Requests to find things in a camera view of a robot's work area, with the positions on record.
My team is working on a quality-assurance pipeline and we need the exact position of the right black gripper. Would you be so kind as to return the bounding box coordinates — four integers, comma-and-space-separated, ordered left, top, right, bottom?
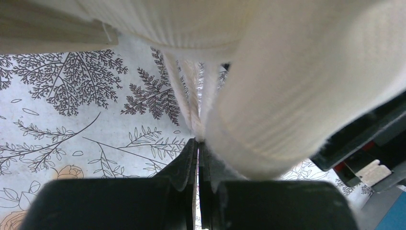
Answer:
311, 93, 406, 193

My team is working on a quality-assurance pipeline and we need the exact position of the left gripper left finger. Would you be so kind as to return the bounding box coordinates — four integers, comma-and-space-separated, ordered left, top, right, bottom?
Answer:
154, 138, 198, 230

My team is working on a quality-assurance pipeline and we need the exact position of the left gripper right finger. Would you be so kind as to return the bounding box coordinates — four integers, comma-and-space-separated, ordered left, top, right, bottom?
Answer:
198, 142, 247, 230

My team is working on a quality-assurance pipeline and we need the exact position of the large strawberry print cushion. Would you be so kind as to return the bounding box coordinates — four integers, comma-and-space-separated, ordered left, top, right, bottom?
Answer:
0, 0, 406, 180

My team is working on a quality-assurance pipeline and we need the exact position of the blue toy brick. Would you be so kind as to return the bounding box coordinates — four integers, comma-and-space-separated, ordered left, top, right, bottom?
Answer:
375, 192, 406, 230

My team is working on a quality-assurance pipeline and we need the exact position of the floral table mat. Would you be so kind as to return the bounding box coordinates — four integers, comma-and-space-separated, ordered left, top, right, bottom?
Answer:
0, 33, 375, 230

